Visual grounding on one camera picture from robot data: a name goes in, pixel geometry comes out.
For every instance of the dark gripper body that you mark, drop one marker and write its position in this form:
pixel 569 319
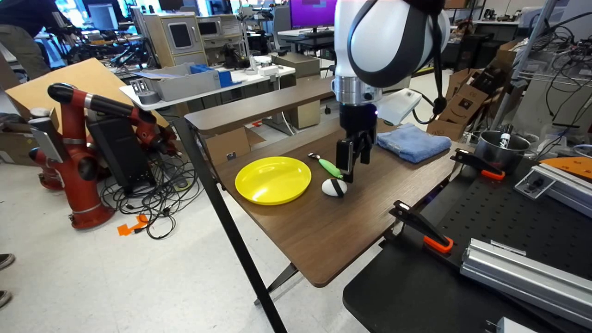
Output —
pixel 358 122

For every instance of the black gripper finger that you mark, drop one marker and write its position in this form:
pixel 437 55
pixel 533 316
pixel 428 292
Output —
pixel 365 149
pixel 345 162

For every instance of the black and white ball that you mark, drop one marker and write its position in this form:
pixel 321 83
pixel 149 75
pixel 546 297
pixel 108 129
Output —
pixel 334 190

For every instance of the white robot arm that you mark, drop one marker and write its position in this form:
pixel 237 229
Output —
pixel 382 44

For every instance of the yellow plastic plate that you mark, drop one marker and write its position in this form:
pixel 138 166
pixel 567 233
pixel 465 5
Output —
pixel 271 183

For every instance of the white flat panel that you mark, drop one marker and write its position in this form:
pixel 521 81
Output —
pixel 400 105

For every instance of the blue folded towel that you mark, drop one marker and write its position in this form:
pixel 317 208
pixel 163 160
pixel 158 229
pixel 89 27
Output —
pixel 413 146

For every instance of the open brown cardboard box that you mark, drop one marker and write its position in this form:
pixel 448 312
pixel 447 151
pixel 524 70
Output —
pixel 463 105

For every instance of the purple computer monitor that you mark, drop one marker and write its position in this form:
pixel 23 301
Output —
pixel 311 12

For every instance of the small cardboard box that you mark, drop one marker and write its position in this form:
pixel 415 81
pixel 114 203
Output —
pixel 228 146

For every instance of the steel cooking pot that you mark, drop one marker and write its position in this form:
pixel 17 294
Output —
pixel 500 151

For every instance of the small grey box device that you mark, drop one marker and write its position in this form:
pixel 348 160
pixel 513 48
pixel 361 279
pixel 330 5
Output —
pixel 537 184

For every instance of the silver aluminium extrusion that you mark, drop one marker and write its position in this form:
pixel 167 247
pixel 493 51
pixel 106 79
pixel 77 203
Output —
pixel 524 279

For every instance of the beige lab machine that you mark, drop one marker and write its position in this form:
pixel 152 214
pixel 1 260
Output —
pixel 167 38

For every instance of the orange flat board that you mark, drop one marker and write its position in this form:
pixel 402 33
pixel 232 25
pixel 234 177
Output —
pixel 574 168

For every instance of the red industrial robot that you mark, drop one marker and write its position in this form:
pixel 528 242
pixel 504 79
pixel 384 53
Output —
pixel 80 186

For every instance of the large flat cardboard sheet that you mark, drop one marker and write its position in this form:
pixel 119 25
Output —
pixel 86 77

